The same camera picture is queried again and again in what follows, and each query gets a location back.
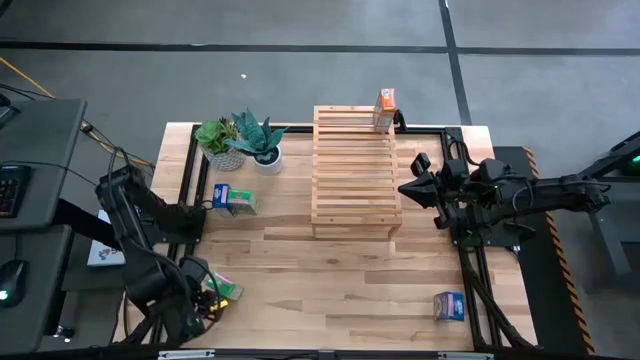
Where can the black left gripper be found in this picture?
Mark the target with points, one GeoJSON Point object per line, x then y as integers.
{"type": "Point", "coordinates": [192, 280]}

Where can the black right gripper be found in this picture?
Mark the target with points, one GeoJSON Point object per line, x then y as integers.
{"type": "Point", "coordinates": [455, 195]}

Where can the orange Mini Wheats cereal box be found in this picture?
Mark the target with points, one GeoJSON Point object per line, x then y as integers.
{"type": "Point", "coordinates": [385, 107]}

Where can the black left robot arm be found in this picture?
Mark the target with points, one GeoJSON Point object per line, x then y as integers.
{"type": "Point", "coordinates": [150, 280]}

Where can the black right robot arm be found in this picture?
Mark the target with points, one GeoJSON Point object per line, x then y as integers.
{"type": "Point", "coordinates": [550, 192]}

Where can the wooden slatted shelf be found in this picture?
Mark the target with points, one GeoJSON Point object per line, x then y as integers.
{"type": "Point", "coordinates": [355, 200]}

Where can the yellow tape tag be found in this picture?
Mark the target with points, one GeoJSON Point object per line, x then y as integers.
{"type": "Point", "coordinates": [221, 305]}

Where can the white printed box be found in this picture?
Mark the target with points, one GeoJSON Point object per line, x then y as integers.
{"type": "Point", "coordinates": [107, 252]}

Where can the succulent in patterned pot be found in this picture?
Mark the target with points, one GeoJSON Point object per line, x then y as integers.
{"type": "Point", "coordinates": [215, 137]}

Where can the black mat with hazard stripe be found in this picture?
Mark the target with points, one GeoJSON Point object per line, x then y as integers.
{"type": "Point", "coordinates": [540, 300]}

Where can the snake plant in white pot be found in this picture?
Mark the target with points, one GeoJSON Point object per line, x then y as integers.
{"type": "Point", "coordinates": [257, 137]}

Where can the grey side desk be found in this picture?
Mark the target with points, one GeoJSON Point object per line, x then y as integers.
{"type": "Point", "coordinates": [50, 150]}
{"type": "Point", "coordinates": [35, 320]}

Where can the grey metal cart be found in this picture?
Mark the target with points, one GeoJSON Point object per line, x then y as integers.
{"type": "Point", "coordinates": [607, 235]}

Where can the black computer mouse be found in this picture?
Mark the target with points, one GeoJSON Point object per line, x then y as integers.
{"type": "Point", "coordinates": [12, 280]}

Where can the black backlit keyboard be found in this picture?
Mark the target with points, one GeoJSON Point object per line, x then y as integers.
{"type": "Point", "coordinates": [12, 192]}

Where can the silver metal bracket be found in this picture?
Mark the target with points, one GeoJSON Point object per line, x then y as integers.
{"type": "Point", "coordinates": [465, 356]}
{"type": "Point", "coordinates": [185, 355]}

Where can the black clamp bracket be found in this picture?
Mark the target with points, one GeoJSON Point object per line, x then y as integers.
{"type": "Point", "coordinates": [400, 120]}

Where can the black aluminium table frame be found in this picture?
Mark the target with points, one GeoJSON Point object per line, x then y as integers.
{"type": "Point", "coordinates": [187, 160]}

